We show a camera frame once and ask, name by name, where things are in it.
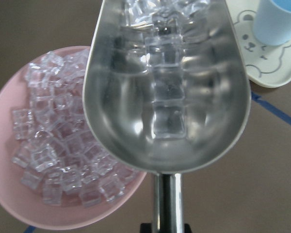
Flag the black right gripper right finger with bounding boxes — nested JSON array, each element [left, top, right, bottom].
[[184, 223, 192, 233]]

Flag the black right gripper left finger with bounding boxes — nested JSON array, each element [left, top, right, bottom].
[[139, 223, 155, 233]]

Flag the metal ice scoop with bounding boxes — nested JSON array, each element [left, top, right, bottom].
[[83, 0, 251, 233]]

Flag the pile of clear ice cubes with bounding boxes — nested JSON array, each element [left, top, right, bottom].
[[12, 49, 139, 207]]

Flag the ice cubes in scoop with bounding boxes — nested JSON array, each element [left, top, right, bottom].
[[124, 0, 210, 139]]

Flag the light blue plastic cup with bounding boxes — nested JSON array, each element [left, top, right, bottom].
[[253, 0, 291, 46]]

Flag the pink bowl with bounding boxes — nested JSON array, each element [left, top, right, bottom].
[[0, 46, 148, 231]]

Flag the cream bear tray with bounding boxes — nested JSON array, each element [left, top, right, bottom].
[[226, 0, 291, 88]]

